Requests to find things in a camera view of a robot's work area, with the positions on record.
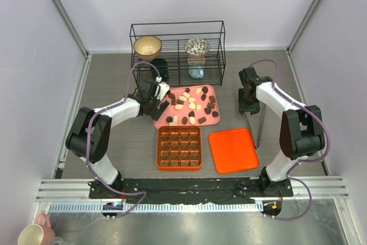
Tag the orange chocolate box tray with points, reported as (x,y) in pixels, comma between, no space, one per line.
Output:
(179,148)

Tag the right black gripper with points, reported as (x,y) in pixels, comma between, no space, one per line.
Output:
(243,107)

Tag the metal tongs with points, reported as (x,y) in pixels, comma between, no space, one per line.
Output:
(256,141)

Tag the floral patterned bowl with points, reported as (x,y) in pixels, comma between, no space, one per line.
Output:
(196,48)

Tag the orange box lid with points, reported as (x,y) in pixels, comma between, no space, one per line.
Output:
(233,151)

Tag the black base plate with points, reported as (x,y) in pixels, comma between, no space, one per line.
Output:
(190,191)

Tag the light blue mug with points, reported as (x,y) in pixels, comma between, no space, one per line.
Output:
(196,71)

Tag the dark green mug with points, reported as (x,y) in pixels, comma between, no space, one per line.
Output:
(161,66)

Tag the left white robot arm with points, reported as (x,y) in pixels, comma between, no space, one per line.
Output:
(89,136)

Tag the tan bowl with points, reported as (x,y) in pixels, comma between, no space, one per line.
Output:
(147,47)

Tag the pink mug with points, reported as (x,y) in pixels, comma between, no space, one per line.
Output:
(39,233)

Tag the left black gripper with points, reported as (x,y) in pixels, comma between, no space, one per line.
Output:
(157,112)

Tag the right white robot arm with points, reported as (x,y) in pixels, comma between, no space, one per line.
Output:
(301,133)

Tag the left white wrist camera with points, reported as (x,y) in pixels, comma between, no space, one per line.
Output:
(162,88)

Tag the white cable duct rail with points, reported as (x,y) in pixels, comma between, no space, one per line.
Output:
(116,207)

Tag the pink tray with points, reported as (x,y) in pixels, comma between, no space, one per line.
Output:
(190,106)

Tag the black wire rack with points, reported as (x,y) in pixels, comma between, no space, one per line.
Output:
(174,35)

